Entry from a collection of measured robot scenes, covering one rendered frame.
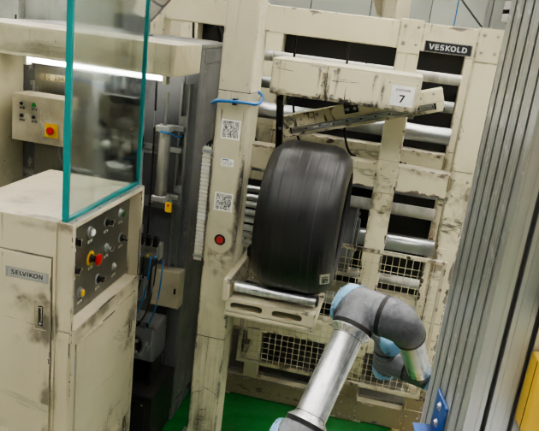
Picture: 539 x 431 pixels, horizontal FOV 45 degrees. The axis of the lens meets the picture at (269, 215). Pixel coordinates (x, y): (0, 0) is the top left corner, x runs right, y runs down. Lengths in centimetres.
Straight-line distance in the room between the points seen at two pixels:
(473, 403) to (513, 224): 32
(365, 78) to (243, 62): 51
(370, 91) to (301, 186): 55
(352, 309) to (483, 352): 70
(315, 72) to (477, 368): 174
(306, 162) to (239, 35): 53
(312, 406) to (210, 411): 127
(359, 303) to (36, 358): 109
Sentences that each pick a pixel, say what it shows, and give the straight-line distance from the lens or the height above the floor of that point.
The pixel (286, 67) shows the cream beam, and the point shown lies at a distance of 268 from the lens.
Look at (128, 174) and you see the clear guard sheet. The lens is 242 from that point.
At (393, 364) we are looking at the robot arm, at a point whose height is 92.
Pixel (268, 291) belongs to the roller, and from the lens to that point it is 254.
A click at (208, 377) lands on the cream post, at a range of 287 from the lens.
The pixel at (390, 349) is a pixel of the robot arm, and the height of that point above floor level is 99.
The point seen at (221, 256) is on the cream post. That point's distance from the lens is 262.
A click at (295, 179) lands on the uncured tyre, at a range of 232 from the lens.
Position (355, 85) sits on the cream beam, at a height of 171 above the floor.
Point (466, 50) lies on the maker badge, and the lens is 295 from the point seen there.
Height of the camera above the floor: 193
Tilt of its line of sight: 17 degrees down
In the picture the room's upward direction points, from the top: 7 degrees clockwise
